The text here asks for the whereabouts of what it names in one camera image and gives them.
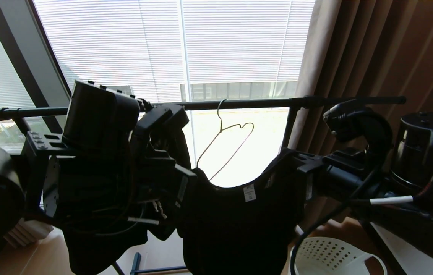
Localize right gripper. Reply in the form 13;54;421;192
291;149;387;203

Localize black garment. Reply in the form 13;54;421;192
177;148;310;275

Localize black clothes rack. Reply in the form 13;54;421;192
0;95;407;275

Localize black cable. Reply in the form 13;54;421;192
290;168;383;275

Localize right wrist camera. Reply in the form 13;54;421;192
323;100;393;161

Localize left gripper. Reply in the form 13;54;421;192
138;149;198;210

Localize white laundry basket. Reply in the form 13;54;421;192
289;237;388;275

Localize black shorts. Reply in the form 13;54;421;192
63;126;195;275

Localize pink clothes hanger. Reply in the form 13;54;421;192
196;99;255;181

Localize brown curtain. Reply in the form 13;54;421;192
277;0;433;230
3;218;54;249

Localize window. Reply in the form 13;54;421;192
0;0;316;180

